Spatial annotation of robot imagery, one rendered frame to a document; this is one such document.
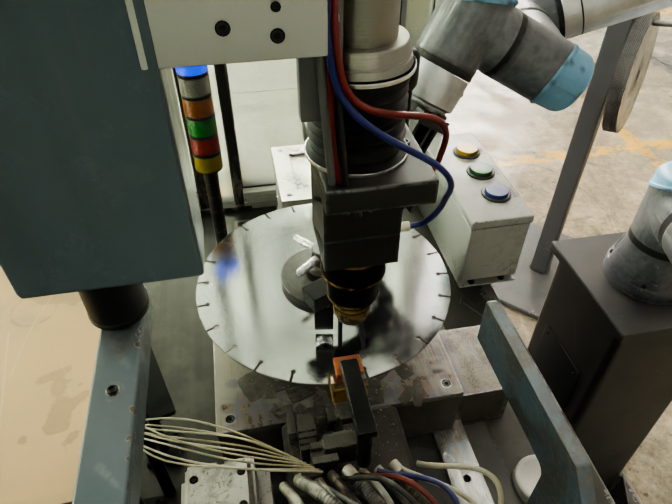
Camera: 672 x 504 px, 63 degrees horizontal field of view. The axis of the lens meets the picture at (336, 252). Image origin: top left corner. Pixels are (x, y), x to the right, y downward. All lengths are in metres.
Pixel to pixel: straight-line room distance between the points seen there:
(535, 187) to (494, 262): 1.72
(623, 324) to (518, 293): 1.08
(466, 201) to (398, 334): 0.37
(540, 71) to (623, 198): 2.15
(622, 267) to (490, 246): 0.25
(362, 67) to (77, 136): 0.16
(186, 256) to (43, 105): 0.11
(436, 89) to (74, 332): 0.70
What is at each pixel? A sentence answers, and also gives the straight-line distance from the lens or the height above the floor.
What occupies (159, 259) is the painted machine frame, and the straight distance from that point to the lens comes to 0.35.
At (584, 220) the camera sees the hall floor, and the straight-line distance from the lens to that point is 2.58.
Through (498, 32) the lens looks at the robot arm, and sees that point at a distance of 0.65.
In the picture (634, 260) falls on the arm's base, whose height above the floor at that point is 0.81.
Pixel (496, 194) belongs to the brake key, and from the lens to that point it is 0.98.
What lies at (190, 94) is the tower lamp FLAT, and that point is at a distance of 0.84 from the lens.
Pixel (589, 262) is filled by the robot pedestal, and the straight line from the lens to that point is 1.15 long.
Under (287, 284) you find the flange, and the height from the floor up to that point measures 0.96.
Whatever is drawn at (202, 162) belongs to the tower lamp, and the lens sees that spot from 0.89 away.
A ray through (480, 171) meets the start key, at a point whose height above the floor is 0.91.
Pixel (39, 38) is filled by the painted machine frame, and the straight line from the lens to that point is 0.29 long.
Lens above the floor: 1.46
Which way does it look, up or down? 42 degrees down
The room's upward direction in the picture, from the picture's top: straight up
